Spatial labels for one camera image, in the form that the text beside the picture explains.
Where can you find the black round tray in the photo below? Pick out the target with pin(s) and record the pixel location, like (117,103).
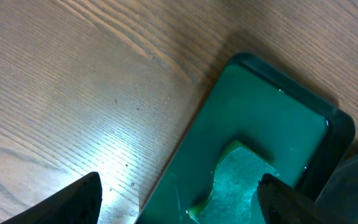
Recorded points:
(340,195)

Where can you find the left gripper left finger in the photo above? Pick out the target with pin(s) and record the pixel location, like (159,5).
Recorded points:
(77,203)

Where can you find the green wavy sponge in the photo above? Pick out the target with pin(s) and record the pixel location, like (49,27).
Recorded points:
(235,181)

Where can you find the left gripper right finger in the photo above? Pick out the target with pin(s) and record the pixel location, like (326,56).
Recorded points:
(281,204)

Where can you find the black rectangular tray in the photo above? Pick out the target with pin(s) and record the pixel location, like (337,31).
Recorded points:
(299,133)

